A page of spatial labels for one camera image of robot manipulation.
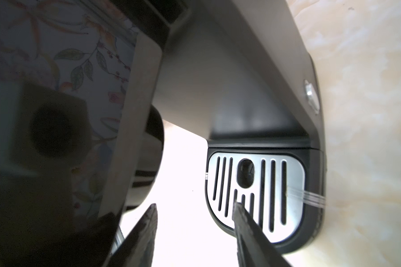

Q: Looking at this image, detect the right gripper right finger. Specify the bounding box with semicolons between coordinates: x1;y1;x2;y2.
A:
232;202;289;267

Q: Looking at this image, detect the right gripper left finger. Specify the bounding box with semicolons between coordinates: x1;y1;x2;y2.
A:
108;204;158;267

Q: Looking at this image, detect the black coffee machine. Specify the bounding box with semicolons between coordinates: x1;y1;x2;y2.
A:
0;1;326;267

